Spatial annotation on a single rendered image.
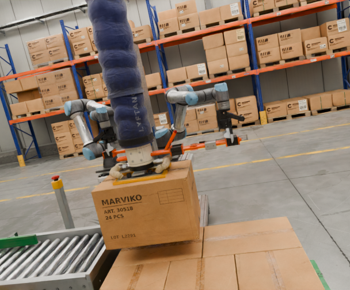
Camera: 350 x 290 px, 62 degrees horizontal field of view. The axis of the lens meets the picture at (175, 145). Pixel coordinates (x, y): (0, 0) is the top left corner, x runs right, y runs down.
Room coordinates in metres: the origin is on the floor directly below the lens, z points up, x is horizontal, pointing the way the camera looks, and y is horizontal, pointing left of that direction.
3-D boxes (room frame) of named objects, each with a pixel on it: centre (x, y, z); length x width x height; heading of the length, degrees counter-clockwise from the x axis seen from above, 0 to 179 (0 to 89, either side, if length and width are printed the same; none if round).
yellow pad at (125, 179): (1.78, 0.26, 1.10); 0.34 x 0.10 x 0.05; 81
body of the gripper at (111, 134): (2.18, 0.47, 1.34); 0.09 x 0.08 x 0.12; 81
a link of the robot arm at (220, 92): (1.79, -0.34, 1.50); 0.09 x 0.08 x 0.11; 24
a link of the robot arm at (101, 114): (2.18, 0.48, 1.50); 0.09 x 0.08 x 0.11; 39
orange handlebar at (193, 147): (1.97, 0.03, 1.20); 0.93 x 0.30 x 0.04; 81
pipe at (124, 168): (1.88, 0.24, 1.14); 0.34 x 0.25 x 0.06; 81
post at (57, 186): (2.54, 1.10, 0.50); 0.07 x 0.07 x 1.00; 80
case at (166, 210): (1.88, 0.24, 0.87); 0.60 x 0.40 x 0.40; 81
